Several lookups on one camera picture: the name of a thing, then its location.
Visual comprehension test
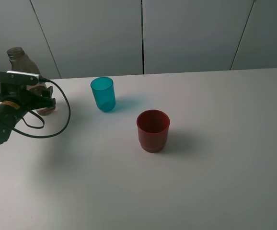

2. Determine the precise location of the clear brownish plastic bottle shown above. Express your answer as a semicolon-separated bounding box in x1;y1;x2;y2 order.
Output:
6;46;57;116

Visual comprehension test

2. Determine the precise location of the black camera cable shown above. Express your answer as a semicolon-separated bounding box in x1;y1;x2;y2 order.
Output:
0;78;71;139

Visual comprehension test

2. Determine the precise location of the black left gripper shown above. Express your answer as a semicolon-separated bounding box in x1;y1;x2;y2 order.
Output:
0;82;56;113

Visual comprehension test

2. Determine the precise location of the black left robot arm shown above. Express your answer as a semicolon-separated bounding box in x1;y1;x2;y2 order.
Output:
0;83;56;144

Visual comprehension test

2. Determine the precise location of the red plastic cup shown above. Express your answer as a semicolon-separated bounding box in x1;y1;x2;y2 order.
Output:
136;110;170;153

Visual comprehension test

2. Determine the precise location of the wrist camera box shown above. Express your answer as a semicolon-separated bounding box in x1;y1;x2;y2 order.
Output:
0;70;40;90

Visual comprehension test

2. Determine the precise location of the teal translucent plastic cup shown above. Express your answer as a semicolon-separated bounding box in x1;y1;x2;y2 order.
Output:
91;77;116;112

